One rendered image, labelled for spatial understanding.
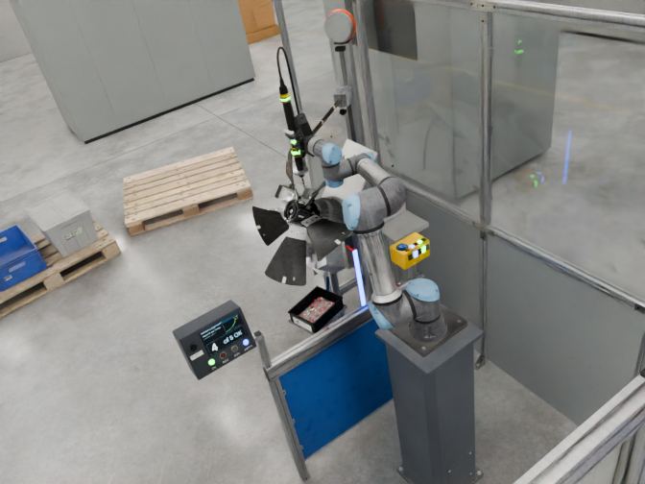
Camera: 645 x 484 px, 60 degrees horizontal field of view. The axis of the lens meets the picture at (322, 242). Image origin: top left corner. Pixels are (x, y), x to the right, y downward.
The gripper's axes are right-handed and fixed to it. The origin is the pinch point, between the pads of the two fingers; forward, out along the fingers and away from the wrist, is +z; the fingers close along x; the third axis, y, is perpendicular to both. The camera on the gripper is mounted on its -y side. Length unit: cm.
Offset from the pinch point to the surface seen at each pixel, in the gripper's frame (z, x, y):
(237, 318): -43, -60, 44
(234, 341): -46, -65, 52
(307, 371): -39, -36, 97
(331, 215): -2, 12, 51
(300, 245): -1, -8, 60
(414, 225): -5, 60, 80
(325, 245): -24, -6, 49
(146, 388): 80, -101, 166
